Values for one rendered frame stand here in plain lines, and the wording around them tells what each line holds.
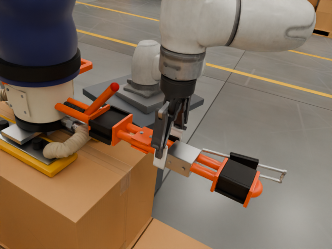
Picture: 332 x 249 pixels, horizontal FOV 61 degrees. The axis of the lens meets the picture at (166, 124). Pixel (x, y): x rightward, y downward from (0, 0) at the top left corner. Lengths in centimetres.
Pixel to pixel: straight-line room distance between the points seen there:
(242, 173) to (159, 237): 61
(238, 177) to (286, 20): 32
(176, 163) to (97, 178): 25
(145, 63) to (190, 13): 100
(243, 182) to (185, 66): 27
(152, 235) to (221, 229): 85
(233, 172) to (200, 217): 135
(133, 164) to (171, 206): 117
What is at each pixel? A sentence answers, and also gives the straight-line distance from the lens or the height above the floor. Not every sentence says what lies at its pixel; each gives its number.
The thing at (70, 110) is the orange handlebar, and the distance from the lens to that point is 80.
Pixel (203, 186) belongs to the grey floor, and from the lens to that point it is 216.
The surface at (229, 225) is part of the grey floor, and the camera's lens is 199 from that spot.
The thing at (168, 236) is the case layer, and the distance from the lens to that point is 118.
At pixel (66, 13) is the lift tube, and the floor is 133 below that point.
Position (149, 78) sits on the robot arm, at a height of 88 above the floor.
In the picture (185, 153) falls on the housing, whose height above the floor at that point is 109.
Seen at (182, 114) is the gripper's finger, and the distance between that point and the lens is 66.
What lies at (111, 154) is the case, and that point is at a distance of 87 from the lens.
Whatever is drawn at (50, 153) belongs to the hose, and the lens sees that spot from 79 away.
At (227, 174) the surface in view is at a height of 110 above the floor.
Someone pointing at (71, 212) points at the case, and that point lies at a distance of 73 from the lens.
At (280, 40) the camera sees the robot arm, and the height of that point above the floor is 138.
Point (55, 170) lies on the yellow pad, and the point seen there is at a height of 97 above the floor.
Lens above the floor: 151
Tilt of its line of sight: 33 degrees down
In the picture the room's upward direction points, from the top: 8 degrees clockwise
